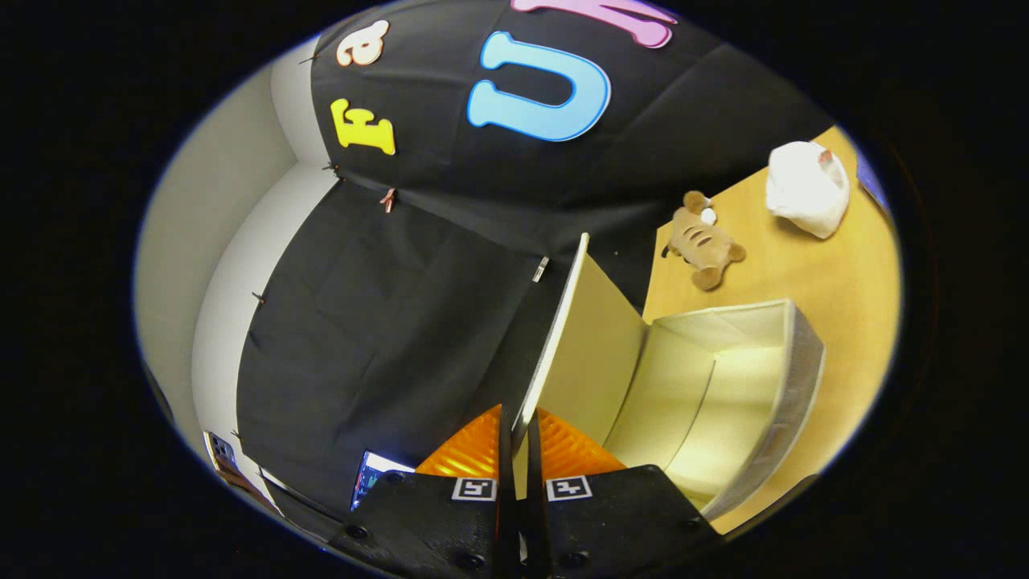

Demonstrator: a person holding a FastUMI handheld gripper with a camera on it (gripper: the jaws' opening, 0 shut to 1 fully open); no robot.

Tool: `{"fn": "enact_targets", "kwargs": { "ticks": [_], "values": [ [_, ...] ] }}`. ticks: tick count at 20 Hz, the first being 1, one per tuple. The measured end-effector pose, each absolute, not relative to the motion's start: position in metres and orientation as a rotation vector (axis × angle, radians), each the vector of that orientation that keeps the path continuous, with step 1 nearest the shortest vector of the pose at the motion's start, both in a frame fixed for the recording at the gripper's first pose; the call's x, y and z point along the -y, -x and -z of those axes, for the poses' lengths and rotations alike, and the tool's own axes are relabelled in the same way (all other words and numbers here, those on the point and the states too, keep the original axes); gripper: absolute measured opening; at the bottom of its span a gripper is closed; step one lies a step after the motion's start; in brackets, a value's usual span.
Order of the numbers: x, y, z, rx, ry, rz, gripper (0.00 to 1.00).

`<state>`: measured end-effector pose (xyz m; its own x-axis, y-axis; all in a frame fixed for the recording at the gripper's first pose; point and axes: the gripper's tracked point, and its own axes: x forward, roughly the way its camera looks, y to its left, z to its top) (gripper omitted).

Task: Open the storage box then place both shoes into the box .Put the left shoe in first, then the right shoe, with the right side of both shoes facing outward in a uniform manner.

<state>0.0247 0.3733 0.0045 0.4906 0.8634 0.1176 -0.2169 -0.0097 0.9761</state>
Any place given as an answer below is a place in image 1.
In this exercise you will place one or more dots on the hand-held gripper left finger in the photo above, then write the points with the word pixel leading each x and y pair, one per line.
pixel 434 515

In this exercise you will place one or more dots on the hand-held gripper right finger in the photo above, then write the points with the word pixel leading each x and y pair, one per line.
pixel 611 515

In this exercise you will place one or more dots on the grey fabric storage box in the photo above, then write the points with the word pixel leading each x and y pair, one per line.
pixel 723 386

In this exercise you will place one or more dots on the blue lit screen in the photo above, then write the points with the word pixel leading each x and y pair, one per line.
pixel 371 476

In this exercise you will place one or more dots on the black backdrop cloth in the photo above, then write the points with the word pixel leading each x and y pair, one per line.
pixel 402 322

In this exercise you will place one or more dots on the silver metal clip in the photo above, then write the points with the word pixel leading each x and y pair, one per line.
pixel 540 269

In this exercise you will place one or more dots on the brown striped plush toy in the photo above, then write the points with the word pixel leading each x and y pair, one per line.
pixel 703 241

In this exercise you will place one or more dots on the pink clip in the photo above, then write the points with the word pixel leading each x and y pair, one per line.
pixel 388 199

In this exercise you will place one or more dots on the white plush toy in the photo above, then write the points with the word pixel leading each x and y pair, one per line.
pixel 808 189

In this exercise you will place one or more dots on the blue cover book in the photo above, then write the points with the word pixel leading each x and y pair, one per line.
pixel 872 183

